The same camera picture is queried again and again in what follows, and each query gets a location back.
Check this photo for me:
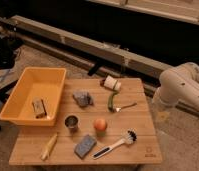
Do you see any small metal cup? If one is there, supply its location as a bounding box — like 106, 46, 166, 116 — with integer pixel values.
65, 115, 78, 132

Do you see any black stand at left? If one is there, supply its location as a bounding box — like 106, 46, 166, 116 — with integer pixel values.
0, 26, 24, 134

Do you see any metal fork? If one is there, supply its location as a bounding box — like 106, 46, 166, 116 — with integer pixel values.
114, 102, 137, 112

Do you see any white roll with green band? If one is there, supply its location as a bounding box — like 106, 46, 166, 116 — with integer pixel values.
100, 75, 121, 91

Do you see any wooden folding table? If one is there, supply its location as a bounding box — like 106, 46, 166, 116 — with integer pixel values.
9, 78, 162, 165

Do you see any crumpled grey cloth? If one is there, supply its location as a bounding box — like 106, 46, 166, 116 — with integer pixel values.
73, 91, 94, 107

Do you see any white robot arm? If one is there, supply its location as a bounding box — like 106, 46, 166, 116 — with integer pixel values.
152, 62, 199, 111

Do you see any yellow plastic tray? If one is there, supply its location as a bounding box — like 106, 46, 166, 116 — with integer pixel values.
0, 67, 66, 126

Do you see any brown block in tray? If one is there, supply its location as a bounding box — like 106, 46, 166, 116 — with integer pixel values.
32, 98, 46, 118

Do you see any white black dish brush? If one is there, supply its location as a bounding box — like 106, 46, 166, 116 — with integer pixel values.
93, 130, 137, 159

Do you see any long wooden beam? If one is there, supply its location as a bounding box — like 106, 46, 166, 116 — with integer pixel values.
7, 14, 199, 94

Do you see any blue grey sponge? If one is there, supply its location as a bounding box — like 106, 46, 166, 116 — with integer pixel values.
74, 135, 97, 159

